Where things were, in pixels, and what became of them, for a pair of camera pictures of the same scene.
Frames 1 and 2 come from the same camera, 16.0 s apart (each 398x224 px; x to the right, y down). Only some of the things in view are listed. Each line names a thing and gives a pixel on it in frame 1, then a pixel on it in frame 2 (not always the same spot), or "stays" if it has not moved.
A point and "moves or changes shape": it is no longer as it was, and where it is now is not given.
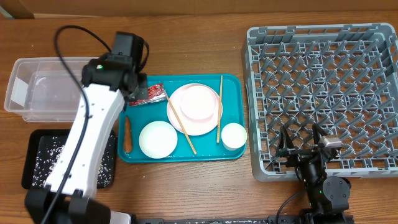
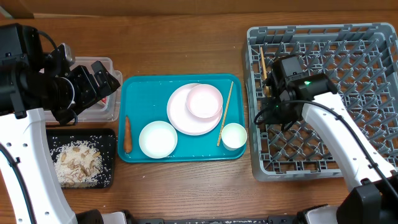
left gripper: [142, 90] → [106, 86]
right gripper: [286, 149] → [268, 116]
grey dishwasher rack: [344, 76] stays
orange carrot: [128, 143] stays
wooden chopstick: [219, 111] → [225, 114]
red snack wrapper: [156, 93] moves or changes shape
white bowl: [158, 139] stays
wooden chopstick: [181, 125] → [264, 66]
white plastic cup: [234, 135] stays
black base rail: [270, 219] stays
